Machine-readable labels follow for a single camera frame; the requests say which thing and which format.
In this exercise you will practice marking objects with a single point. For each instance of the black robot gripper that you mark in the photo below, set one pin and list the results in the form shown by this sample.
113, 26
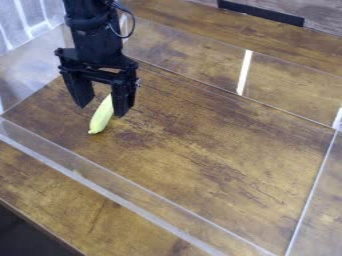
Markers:
96, 60

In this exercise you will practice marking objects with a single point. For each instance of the green handled spoon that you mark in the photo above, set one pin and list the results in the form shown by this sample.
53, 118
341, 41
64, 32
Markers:
101, 116

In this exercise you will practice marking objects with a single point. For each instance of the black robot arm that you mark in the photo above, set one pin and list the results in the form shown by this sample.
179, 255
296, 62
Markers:
93, 15

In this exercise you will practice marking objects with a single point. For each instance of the black bar on table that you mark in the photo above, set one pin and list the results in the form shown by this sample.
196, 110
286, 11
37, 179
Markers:
260, 13

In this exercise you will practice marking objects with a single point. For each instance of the clear acrylic enclosure walls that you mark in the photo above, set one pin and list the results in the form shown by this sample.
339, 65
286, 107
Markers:
215, 155

